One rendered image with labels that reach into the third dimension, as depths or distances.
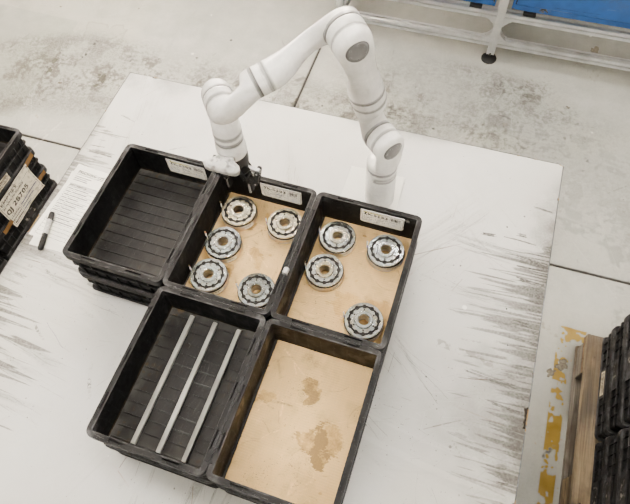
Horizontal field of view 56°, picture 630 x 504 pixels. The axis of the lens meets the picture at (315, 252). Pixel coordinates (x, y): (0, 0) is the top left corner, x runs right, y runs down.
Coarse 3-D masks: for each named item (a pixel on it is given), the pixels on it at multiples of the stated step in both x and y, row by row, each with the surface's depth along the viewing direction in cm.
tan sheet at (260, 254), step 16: (272, 208) 174; (224, 224) 172; (256, 224) 171; (256, 240) 169; (272, 240) 169; (208, 256) 167; (240, 256) 166; (256, 256) 166; (272, 256) 166; (240, 272) 164; (256, 272) 164; (272, 272) 163
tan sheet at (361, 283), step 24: (360, 240) 167; (408, 240) 167; (360, 264) 164; (312, 288) 161; (336, 288) 160; (360, 288) 160; (384, 288) 160; (288, 312) 157; (312, 312) 157; (336, 312) 157; (384, 312) 156
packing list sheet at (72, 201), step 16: (80, 176) 199; (96, 176) 198; (64, 192) 196; (80, 192) 195; (96, 192) 195; (48, 208) 193; (64, 208) 192; (80, 208) 192; (64, 224) 189; (32, 240) 187; (48, 240) 187; (64, 240) 186
